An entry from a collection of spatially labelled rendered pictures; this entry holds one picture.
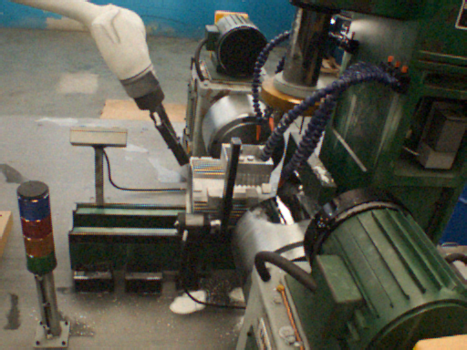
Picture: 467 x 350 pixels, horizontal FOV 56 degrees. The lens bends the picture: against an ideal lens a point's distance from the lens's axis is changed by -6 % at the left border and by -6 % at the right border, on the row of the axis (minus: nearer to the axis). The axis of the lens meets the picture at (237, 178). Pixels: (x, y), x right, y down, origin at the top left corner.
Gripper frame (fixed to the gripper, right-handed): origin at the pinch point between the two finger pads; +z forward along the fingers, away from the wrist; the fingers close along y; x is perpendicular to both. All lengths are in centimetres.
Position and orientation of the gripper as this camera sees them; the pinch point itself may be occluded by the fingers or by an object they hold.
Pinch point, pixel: (180, 153)
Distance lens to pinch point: 125.2
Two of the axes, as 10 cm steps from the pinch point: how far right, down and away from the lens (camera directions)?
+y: -1.8, -5.3, 8.3
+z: 3.6, 7.5, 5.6
